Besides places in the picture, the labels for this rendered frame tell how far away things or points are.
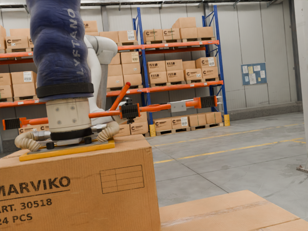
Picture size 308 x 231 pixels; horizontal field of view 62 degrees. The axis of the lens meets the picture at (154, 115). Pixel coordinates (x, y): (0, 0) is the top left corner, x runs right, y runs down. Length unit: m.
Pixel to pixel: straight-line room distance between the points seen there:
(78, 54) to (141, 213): 0.65
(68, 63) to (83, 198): 0.50
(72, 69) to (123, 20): 9.15
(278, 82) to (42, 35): 11.64
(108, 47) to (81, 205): 1.13
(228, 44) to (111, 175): 10.51
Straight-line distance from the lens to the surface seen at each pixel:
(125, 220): 0.99
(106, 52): 1.79
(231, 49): 11.25
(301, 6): 3.85
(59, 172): 0.95
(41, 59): 1.08
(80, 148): 0.98
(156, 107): 1.10
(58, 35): 1.06
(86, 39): 1.72
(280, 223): 1.26
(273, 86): 12.16
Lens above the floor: 1.10
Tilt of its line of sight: 3 degrees down
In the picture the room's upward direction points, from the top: 7 degrees counter-clockwise
